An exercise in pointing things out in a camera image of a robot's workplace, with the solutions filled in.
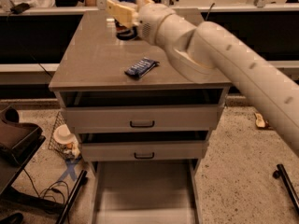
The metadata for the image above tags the white cup in basket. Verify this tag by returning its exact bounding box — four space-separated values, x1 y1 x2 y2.
53 124 74 145

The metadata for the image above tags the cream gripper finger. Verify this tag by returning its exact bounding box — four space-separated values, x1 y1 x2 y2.
106 0 138 28
136 0 153 7

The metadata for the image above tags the grey drawer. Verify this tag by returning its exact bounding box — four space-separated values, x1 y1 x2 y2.
61 105 223 133
79 141 208 161
89 160 203 224

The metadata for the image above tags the brown chip bag on floor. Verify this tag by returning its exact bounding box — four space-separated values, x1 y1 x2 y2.
254 113 269 129

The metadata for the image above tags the black stand leg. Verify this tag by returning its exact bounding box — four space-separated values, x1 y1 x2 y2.
55 170 87 224
272 163 299 215

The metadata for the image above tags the black stand leg left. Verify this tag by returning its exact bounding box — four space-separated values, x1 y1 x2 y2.
55 170 87 224

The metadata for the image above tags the black cable on floor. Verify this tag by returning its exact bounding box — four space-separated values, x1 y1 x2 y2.
22 167 71 224

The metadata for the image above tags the blue snack bag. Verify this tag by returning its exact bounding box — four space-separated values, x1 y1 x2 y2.
124 57 160 78

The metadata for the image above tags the pepsi can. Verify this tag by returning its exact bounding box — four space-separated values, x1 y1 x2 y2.
115 0 137 40

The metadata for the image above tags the middle grey drawer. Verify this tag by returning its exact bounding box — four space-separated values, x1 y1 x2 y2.
79 141 208 161

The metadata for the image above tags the bottom grey drawer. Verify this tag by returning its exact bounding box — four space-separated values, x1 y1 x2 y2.
89 160 203 224

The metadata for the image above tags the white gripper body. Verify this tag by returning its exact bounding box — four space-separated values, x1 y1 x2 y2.
137 4 175 45

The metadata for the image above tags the grey drawer cabinet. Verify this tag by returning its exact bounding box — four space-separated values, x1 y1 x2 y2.
48 7 236 172

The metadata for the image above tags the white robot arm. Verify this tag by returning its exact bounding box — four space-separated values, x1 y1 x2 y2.
106 0 299 155

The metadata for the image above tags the wire basket with items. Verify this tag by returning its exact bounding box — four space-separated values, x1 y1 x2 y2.
49 113 80 160

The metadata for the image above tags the black device on ledge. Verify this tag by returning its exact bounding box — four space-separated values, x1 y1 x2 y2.
10 3 30 14

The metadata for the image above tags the black stand leg right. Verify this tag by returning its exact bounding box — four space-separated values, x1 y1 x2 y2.
272 163 299 215

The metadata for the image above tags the top grey drawer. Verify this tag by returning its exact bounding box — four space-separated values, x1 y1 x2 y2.
61 105 223 133

